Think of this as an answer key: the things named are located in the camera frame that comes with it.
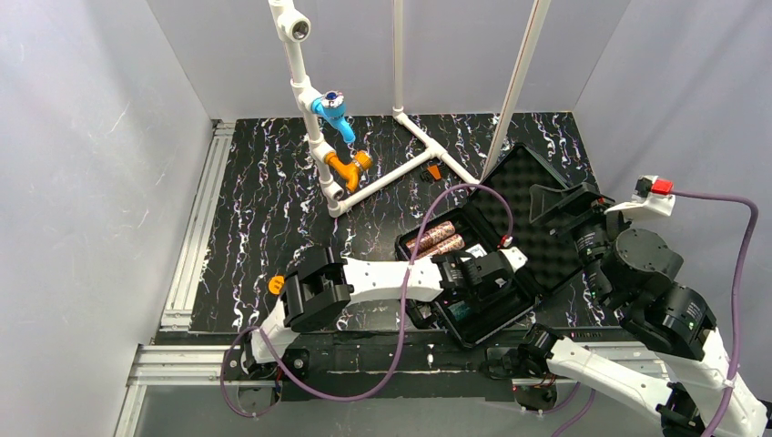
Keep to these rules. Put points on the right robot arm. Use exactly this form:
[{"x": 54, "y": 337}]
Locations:
[{"x": 634, "y": 271}]

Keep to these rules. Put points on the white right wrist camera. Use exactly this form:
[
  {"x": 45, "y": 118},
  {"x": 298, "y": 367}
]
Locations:
[{"x": 651, "y": 199}]

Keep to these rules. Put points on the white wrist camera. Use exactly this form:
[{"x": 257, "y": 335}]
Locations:
[
  {"x": 512, "y": 254},
  {"x": 651, "y": 199}
]

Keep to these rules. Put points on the green poker chip stack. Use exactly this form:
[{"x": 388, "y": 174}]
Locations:
[{"x": 460, "y": 311}]

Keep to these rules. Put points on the white angled pole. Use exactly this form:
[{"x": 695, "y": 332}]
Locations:
[{"x": 521, "y": 65}]

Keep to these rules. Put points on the aluminium rail frame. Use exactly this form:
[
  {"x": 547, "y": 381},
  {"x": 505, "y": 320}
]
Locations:
[{"x": 172, "y": 358}]

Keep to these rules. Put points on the black plastic poker case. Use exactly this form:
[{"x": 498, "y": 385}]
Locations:
[{"x": 503, "y": 207}]

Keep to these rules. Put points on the orange chip row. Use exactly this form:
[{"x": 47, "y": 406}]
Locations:
[
  {"x": 432, "y": 236},
  {"x": 454, "y": 242}
]

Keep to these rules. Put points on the upper orange chip row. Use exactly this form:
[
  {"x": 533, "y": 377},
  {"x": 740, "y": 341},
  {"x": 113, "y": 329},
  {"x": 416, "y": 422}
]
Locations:
[{"x": 432, "y": 236}]

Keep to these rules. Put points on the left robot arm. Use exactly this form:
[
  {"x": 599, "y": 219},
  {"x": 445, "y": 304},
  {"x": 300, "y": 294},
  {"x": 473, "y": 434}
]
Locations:
[{"x": 313, "y": 296}]

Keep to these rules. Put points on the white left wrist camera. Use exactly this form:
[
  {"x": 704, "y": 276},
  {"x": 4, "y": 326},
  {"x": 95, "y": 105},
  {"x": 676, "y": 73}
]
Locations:
[{"x": 512, "y": 254}]

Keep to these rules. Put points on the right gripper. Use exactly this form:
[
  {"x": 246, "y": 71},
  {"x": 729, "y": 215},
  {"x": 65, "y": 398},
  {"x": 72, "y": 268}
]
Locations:
[{"x": 570, "y": 213}]

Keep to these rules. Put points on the orange black small clip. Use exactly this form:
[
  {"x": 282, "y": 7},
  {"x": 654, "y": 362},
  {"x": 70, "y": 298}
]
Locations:
[{"x": 433, "y": 173}]

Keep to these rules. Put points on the blue playing card deck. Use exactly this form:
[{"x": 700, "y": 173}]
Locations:
[{"x": 477, "y": 251}]

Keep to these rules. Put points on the lower orange chip row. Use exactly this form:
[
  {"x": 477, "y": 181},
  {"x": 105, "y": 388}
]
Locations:
[{"x": 454, "y": 242}]

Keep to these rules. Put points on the orange faucet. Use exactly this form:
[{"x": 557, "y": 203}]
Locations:
[{"x": 352, "y": 171}]

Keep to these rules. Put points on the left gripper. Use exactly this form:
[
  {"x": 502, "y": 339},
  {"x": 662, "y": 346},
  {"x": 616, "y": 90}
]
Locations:
[{"x": 473, "y": 295}]

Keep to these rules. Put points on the yellow dealer button lower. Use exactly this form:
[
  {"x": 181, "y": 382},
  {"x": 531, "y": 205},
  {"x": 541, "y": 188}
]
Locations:
[{"x": 276, "y": 284}]

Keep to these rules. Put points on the blue faucet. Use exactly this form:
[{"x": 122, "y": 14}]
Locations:
[{"x": 331, "y": 107}]

